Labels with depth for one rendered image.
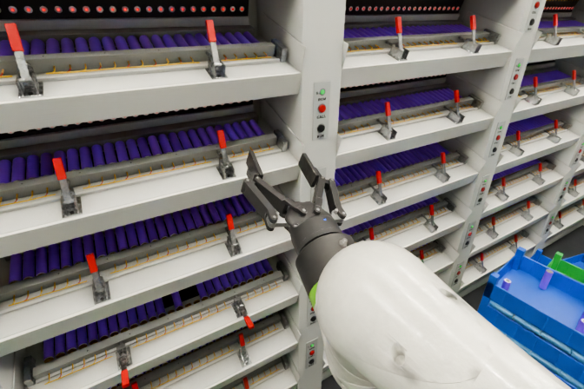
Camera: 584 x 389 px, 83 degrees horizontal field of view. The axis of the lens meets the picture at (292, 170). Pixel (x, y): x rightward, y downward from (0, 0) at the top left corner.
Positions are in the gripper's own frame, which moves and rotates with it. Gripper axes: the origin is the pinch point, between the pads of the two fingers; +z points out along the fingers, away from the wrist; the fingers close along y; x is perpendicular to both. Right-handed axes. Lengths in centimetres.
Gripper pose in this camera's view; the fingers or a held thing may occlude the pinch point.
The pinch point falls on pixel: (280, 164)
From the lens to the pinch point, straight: 62.8
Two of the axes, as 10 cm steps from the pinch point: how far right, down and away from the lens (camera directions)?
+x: 3.0, -7.7, -5.6
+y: 8.9, 0.1, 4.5
